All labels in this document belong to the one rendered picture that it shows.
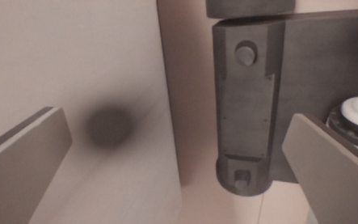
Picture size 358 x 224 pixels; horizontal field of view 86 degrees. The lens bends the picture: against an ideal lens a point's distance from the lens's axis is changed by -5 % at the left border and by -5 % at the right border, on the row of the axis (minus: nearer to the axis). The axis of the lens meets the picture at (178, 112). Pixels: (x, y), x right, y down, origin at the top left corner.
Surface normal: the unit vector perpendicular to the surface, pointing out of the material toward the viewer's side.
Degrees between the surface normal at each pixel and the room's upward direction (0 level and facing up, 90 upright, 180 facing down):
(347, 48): 0
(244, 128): 0
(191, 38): 0
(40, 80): 90
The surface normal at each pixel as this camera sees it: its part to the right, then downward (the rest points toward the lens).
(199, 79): -0.33, 0.49
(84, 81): 0.94, 0.08
